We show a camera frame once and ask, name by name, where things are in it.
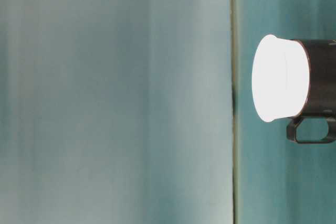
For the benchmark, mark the black plastic cup holder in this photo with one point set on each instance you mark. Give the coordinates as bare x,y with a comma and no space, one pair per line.
320,102

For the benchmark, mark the teal table cloth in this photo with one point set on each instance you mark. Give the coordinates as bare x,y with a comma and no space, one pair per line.
276,180

